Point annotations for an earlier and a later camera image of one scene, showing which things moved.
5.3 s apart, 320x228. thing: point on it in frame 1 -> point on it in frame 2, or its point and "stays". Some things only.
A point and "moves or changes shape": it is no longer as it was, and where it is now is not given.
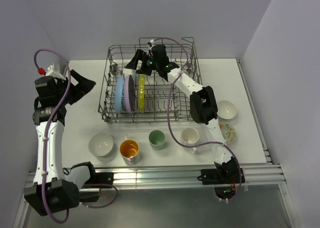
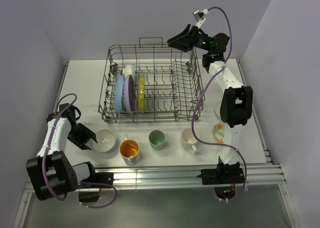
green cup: (156, 139) stays
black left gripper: (82, 88) -> (89, 134)
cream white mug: (189, 136) stays
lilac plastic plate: (129, 94) stays
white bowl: (100, 144) moves or changes shape
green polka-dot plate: (141, 92) stays
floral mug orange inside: (129, 150) stays
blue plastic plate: (119, 97) stays
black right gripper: (133, 64) -> (185, 43)
